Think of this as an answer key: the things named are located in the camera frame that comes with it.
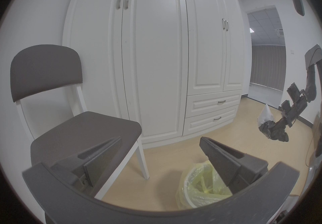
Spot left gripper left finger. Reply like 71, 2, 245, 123
50, 136, 122, 189

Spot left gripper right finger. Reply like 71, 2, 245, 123
199, 136, 270, 193

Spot white printed wrapper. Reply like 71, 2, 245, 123
258, 104, 275, 128

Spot black plastic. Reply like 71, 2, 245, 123
259, 120, 289, 142

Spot yellow plastic bag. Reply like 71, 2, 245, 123
176, 162, 233, 209

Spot white trash bin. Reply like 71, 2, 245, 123
182, 165, 233, 209

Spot white chair grey cushions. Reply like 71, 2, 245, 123
10, 45, 150, 199

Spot grey curtain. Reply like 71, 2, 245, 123
252, 45, 286, 92

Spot white wardrobe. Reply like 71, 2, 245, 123
62, 0, 252, 149

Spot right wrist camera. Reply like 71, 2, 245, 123
287, 83, 301, 100

